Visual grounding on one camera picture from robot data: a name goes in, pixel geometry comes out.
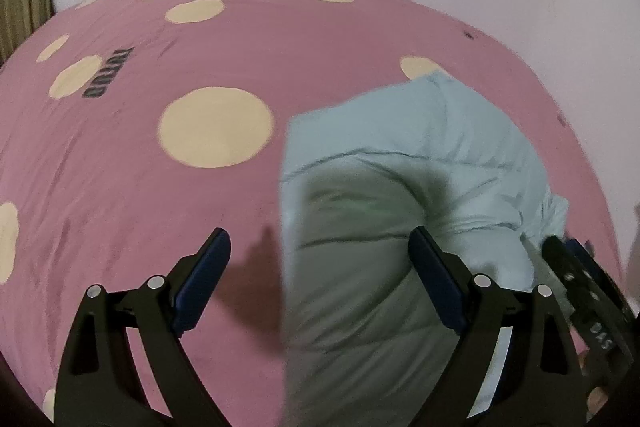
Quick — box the light blue puffer jacket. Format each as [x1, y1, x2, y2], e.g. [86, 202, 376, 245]
[280, 72, 568, 426]

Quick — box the person's right hand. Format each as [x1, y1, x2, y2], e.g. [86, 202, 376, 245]
[579, 350, 608, 418]

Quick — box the pink polka dot bedsheet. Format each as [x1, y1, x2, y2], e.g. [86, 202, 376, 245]
[1, 0, 622, 426]

